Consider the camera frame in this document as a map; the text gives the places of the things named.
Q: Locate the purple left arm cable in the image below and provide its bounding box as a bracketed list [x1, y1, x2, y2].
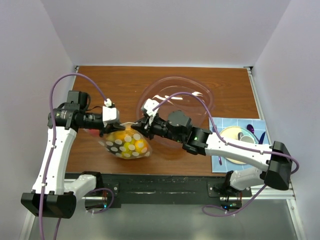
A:
[37, 72, 115, 240]

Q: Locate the clear pink plastic bowl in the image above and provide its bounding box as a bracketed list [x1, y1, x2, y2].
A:
[135, 74, 216, 150]

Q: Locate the red fake mango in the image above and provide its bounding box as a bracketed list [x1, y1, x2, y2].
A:
[84, 129, 100, 138]

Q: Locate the clear zip top bag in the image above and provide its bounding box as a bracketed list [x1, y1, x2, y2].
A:
[84, 122, 153, 160]

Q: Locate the grey cup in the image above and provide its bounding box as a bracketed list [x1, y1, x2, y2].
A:
[237, 132, 258, 144]

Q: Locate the blue plastic knife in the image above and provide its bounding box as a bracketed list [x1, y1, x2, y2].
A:
[258, 132, 266, 145]

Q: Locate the aluminium frame rail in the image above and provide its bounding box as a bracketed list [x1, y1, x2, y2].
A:
[64, 179, 296, 200]

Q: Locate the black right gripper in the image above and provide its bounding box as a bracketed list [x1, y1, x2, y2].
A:
[131, 112, 184, 143]

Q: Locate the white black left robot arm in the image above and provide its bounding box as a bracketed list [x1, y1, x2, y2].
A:
[21, 90, 124, 219]

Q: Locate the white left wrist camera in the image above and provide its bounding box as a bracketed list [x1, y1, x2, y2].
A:
[102, 98, 120, 127]

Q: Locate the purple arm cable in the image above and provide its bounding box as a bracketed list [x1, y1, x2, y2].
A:
[152, 91, 300, 216]
[37, 72, 115, 240]

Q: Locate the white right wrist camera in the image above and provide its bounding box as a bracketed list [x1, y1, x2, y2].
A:
[141, 98, 159, 117]

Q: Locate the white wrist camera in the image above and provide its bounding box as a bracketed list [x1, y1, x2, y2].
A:
[141, 98, 159, 117]
[102, 98, 120, 127]

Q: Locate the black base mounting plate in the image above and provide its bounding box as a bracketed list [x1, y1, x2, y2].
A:
[64, 172, 253, 210]

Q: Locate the pale yellow plate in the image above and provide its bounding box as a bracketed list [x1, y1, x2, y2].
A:
[219, 125, 258, 165]

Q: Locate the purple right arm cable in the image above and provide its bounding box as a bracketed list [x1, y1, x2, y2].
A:
[152, 91, 300, 216]

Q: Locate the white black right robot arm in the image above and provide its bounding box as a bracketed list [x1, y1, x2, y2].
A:
[131, 110, 293, 197]

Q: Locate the purple plastic fork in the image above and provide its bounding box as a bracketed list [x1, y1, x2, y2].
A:
[211, 124, 223, 166]

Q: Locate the purple plastic spoon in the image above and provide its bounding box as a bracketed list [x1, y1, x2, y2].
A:
[246, 124, 260, 142]

